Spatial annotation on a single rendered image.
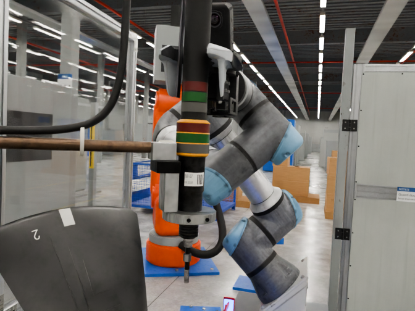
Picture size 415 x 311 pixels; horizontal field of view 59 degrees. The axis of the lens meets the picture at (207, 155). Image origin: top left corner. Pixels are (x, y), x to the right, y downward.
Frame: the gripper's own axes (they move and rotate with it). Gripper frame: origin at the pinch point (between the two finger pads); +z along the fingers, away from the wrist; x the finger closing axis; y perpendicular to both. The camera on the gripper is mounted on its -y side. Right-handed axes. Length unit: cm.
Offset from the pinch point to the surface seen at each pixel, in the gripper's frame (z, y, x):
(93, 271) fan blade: -1.7, 29.6, 13.4
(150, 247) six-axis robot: -347, 140, 164
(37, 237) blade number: -0.5, 25.5, 21.7
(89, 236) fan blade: -5.0, 25.9, 16.4
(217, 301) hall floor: -290, 164, 68
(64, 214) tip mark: -5.1, 23.1, 20.8
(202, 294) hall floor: -299, 164, 85
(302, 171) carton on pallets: -917, 87, 16
